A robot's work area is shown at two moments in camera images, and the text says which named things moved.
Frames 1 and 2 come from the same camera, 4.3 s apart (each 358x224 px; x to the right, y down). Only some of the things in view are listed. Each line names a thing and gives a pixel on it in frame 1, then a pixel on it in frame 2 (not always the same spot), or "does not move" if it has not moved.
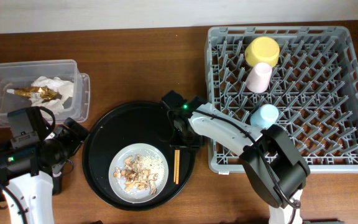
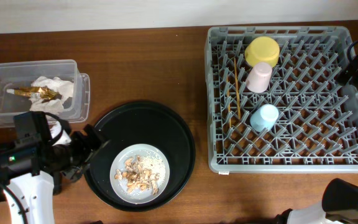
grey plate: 138,173 does not move
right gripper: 183,143 → 348,73
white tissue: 65,90 does not move
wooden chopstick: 177,165 → 237,89
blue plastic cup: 266,115 does not move
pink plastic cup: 258,79 does not move
